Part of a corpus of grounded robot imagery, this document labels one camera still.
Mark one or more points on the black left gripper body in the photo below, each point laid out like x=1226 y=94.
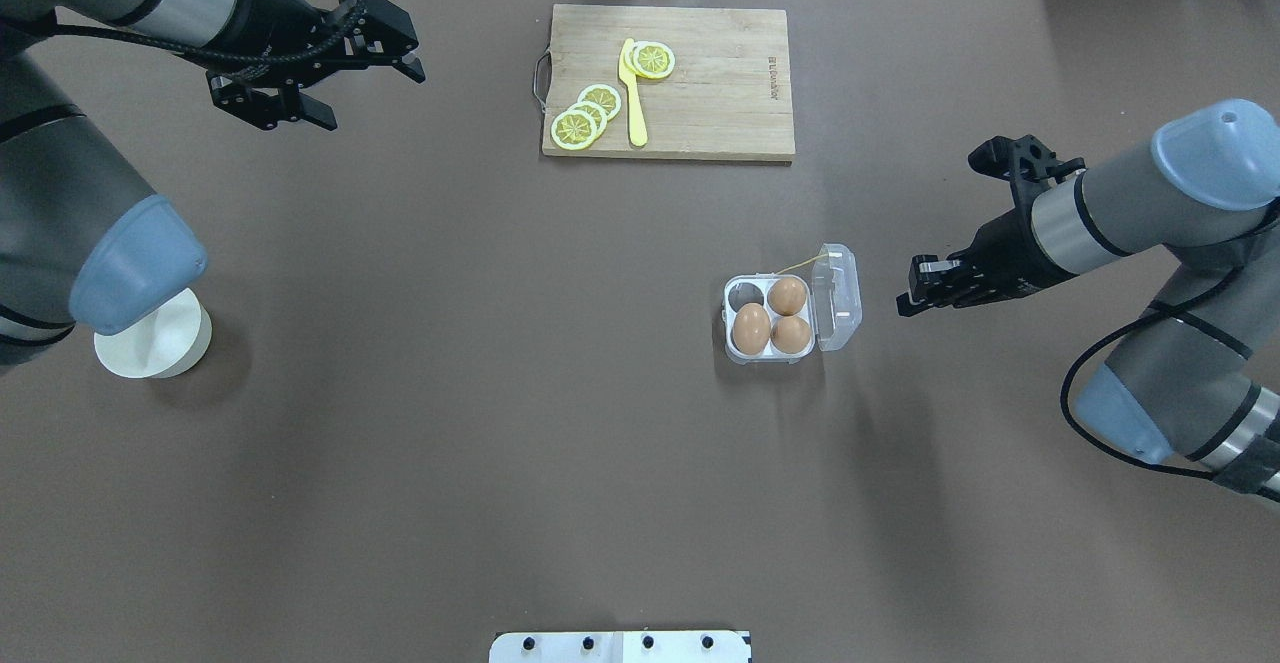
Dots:
x=275 y=15

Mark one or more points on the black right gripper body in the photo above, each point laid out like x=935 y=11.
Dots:
x=1003 y=246

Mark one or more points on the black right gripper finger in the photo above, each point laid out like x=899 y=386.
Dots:
x=909 y=304
x=927 y=272

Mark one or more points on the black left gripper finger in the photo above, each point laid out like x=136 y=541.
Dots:
x=293 y=105
x=408 y=64

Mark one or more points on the brown egg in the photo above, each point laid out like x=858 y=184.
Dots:
x=751 y=329
x=791 y=335
x=788 y=295

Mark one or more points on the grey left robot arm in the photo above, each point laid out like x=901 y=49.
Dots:
x=86 y=240

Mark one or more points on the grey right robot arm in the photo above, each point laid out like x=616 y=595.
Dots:
x=579 y=300

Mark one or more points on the clear plastic egg box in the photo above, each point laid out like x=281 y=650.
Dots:
x=833 y=310

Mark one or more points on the lemon slice lower of row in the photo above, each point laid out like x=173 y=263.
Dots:
x=574 y=129

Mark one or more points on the lemon slice middle of row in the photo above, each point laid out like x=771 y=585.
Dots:
x=596 y=113

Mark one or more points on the lemon slice under top slice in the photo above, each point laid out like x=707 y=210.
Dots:
x=628 y=62

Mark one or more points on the yellow plastic knife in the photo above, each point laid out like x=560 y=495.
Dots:
x=636 y=123

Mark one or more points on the lemon slice near knife top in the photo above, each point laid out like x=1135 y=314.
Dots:
x=651 y=59

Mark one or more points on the wooden cutting board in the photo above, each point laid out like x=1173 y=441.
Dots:
x=729 y=98

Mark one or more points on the white round bowl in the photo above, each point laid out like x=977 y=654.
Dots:
x=169 y=341

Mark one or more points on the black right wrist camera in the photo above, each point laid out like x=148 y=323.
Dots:
x=1026 y=164

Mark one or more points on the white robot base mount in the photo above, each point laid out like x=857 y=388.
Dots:
x=696 y=645

